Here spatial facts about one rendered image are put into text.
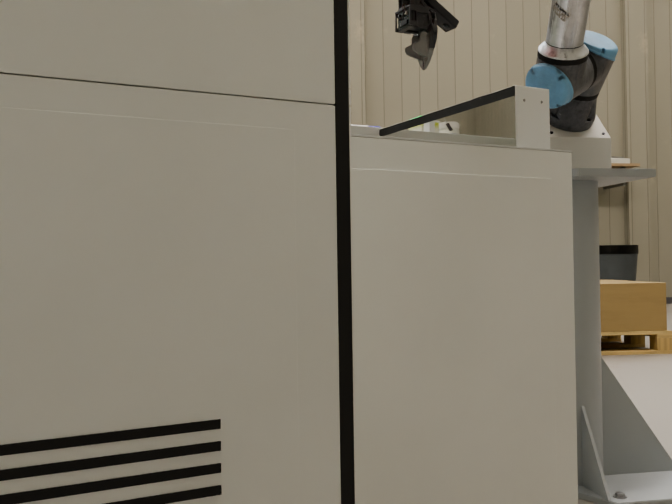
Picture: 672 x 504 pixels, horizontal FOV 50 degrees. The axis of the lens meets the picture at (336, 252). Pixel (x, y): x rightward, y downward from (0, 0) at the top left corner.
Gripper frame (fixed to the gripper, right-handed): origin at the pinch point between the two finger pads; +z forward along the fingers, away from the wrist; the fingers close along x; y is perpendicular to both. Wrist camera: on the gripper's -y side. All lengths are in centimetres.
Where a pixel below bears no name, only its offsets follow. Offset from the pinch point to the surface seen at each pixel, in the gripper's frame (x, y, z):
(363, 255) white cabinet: 46, 46, 50
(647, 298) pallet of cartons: -153, -266, 77
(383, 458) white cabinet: 46, 43, 85
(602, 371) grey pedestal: 15, -45, 81
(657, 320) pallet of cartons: -151, -272, 91
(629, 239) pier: -474, -624, 31
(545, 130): 40.0, -2.5, 23.6
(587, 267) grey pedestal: 19, -35, 53
